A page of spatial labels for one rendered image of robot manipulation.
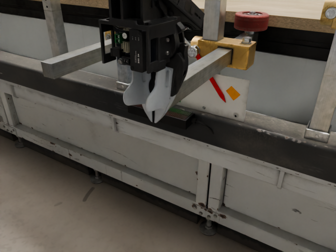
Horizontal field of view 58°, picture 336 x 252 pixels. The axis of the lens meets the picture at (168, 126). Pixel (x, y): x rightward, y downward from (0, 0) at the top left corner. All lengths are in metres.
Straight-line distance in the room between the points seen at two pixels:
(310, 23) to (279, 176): 0.37
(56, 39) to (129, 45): 0.63
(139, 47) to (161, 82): 0.07
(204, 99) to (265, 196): 0.53
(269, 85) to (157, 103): 0.54
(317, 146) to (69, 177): 1.31
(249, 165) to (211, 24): 0.36
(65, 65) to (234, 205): 0.84
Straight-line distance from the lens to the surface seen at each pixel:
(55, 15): 0.98
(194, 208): 1.26
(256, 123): 0.71
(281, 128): 0.70
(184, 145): 0.85
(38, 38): 1.44
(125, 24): 0.35
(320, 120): 0.67
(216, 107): 0.71
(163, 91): 0.41
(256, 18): 0.76
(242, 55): 0.65
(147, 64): 0.34
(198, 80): 0.52
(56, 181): 1.70
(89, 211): 1.49
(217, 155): 0.82
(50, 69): 0.61
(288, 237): 1.21
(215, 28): 0.67
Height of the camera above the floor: 1.03
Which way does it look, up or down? 30 degrees down
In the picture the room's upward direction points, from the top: straight up
